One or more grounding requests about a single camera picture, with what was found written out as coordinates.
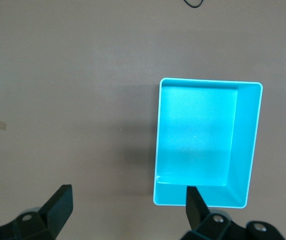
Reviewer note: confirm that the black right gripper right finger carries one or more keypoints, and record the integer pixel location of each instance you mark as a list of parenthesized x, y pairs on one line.
[(197, 212)]

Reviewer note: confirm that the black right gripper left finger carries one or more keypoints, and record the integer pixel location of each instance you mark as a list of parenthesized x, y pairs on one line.
[(55, 212)]

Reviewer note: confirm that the teal plastic bin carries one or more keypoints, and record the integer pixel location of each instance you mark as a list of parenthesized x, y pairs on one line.
[(195, 130)]

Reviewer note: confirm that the brown tape patch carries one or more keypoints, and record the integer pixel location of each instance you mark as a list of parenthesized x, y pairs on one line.
[(1, 125)]

